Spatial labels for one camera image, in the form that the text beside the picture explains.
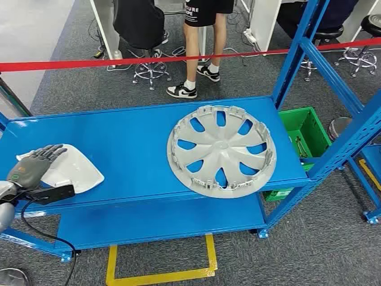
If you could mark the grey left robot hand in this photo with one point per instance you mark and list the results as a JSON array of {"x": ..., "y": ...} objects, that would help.
[{"x": 28, "y": 171}]

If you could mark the white plastic cover part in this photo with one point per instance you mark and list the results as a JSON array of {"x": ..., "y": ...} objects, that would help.
[{"x": 74, "y": 169}]

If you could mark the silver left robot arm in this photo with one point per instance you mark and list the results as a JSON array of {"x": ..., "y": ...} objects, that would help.
[{"x": 6, "y": 215}]

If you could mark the red barrier tape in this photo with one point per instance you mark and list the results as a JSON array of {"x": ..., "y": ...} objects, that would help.
[{"x": 89, "y": 62}]

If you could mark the clear plastic bottle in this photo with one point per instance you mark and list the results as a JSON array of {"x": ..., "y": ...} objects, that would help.
[{"x": 118, "y": 56}]

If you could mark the white desk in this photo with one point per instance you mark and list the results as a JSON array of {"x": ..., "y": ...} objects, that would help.
[
  {"x": 104, "y": 23},
  {"x": 265, "y": 21}
]

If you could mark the chrome base stool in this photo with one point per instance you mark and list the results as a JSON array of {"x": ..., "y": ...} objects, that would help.
[{"x": 151, "y": 71}]

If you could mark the person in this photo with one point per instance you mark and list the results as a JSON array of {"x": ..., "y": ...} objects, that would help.
[
  {"x": 136, "y": 21},
  {"x": 297, "y": 14},
  {"x": 192, "y": 43}
]

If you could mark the grey wheel cover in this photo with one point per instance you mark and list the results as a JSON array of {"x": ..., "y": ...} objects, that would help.
[{"x": 222, "y": 148}]

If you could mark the white power strip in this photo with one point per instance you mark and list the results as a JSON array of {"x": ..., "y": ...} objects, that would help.
[{"x": 250, "y": 36}]

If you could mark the green plastic crate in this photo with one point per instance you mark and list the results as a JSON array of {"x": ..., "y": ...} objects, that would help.
[
  {"x": 277, "y": 194},
  {"x": 312, "y": 130}
]

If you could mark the metal hand tool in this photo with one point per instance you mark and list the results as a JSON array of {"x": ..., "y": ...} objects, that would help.
[{"x": 301, "y": 148}]

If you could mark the black seat stool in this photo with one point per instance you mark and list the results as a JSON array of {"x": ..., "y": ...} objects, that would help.
[
  {"x": 329, "y": 32},
  {"x": 372, "y": 24}
]

